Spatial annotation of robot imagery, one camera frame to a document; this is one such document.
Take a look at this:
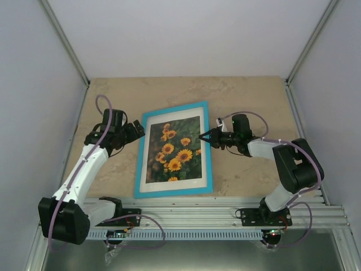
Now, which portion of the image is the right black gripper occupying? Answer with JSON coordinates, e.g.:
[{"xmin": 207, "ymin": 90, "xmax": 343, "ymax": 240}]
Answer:
[{"xmin": 200, "ymin": 127, "xmax": 240, "ymax": 150}]

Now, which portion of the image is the sunflower photo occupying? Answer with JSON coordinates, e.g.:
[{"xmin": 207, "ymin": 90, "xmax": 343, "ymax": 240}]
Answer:
[{"xmin": 146, "ymin": 116, "xmax": 202, "ymax": 183}]

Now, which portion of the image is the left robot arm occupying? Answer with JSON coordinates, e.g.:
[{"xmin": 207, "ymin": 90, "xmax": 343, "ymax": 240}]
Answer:
[{"xmin": 38, "ymin": 109, "xmax": 145, "ymax": 244}]

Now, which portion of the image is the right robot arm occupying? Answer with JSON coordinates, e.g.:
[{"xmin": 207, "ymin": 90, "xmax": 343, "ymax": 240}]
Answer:
[{"xmin": 199, "ymin": 111, "xmax": 324, "ymax": 228}]

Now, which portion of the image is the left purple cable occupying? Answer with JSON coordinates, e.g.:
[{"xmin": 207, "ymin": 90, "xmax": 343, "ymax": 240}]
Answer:
[{"xmin": 47, "ymin": 94, "xmax": 166, "ymax": 252}]

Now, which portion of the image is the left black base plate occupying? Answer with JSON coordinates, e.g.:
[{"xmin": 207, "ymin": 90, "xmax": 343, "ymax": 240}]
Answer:
[{"xmin": 94, "ymin": 208, "xmax": 142, "ymax": 227}]

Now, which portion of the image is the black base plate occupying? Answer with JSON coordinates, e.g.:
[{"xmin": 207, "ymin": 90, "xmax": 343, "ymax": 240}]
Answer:
[
  {"xmin": 94, "ymin": 208, "xmax": 142, "ymax": 227},
  {"xmin": 235, "ymin": 208, "xmax": 293, "ymax": 227}
]

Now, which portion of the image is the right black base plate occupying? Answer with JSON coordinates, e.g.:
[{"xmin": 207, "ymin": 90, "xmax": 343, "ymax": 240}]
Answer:
[{"xmin": 235, "ymin": 208, "xmax": 293, "ymax": 227}]

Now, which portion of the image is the slotted grey cable duct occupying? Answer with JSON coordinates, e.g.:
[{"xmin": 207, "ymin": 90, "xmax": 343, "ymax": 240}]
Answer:
[{"xmin": 86, "ymin": 229, "xmax": 263, "ymax": 241}]

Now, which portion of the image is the aluminium rail base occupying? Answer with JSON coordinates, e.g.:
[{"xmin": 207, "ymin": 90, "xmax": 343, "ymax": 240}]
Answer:
[{"xmin": 38, "ymin": 196, "xmax": 350, "ymax": 230}]

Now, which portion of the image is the left aluminium corner post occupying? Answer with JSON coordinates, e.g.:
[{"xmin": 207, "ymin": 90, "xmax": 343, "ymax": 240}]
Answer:
[{"xmin": 38, "ymin": 0, "xmax": 90, "ymax": 89}]

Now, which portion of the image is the aluminium corner post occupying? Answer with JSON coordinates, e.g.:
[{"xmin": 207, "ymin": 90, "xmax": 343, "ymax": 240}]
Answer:
[
  {"xmin": 285, "ymin": 0, "xmax": 342, "ymax": 85},
  {"xmin": 38, "ymin": 0, "xmax": 90, "ymax": 89}
]

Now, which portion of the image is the right aluminium corner post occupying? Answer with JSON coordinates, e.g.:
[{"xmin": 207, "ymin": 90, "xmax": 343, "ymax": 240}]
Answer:
[{"xmin": 285, "ymin": 0, "xmax": 342, "ymax": 85}]

